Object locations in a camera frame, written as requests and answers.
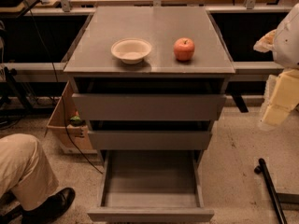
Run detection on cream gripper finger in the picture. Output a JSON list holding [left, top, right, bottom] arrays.
[[261, 105, 291, 126], [253, 29, 276, 53]]

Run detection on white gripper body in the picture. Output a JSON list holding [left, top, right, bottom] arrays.
[[270, 69, 299, 111]]

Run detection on grey bottom drawer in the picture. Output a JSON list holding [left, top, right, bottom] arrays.
[[88, 150, 214, 223]]

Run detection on grey drawer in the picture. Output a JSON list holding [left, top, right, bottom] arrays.
[[88, 150, 214, 223], [72, 78, 225, 121], [88, 120, 211, 150]]

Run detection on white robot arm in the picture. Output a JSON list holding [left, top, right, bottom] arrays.
[[253, 4, 299, 131]]

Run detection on grey drawer cabinet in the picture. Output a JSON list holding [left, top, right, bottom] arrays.
[[64, 6, 236, 161]]

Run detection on grey middle drawer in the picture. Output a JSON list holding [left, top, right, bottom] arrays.
[[88, 120, 211, 150]]

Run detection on grey top drawer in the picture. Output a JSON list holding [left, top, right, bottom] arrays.
[[72, 78, 225, 121]]

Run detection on red apple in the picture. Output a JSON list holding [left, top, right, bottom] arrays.
[[173, 37, 195, 62]]

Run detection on black metal stand leg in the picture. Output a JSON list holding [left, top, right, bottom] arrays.
[[254, 158, 299, 224]]

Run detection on white paper bowl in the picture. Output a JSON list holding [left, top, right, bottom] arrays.
[[111, 38, 151, 64]]

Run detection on green object in box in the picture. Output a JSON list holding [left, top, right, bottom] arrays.
[[69, 111, 83, 127]]

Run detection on cardboard box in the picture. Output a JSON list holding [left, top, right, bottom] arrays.
[[47, 82, 96, 154]]

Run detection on black leather shoe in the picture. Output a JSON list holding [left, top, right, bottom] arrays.
[[0, 188, 76, 224]]

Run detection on beige trouser leg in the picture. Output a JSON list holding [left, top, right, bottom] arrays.
[[0, 133, 59, 211]]

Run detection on black floor cable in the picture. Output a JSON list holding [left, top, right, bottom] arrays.
[[18, 0, 104, 175]]

